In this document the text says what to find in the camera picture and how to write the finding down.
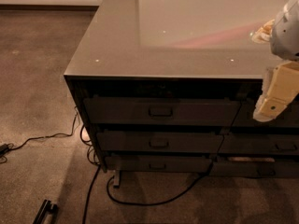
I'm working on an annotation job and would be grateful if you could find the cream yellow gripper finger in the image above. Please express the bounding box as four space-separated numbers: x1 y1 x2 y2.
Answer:
253 62 299 122

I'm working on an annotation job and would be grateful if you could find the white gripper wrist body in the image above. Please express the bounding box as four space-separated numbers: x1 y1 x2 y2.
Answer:
251 20 274 44

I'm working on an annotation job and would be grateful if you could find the drawer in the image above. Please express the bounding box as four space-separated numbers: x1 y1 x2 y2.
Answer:
105 155 211 173
210 158 299 178
233 101 299 128
97 131 222 153
83 97 240 126
220 134 299 155

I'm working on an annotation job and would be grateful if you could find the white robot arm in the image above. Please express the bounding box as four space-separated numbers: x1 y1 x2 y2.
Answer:
251 0 299 122

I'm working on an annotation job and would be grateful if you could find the dark drawer cabinet glass top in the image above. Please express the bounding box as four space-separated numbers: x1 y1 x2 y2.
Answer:
64 0 299 175

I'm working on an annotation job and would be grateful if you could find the black power adapter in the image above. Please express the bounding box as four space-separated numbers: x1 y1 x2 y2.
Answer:
0 144 9 155

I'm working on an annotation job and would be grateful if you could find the thick black floor cable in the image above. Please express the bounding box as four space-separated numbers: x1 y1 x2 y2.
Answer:
106 170 206 207

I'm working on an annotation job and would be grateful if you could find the black cable beside cabinet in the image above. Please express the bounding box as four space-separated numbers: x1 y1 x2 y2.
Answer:
79 124 103 224

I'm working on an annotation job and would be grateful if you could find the black metal bracket on floor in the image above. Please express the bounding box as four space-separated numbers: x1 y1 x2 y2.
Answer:
33 199 59 224

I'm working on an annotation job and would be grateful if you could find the thin black power cable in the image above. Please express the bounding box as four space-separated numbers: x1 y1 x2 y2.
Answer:
0 106 79 164

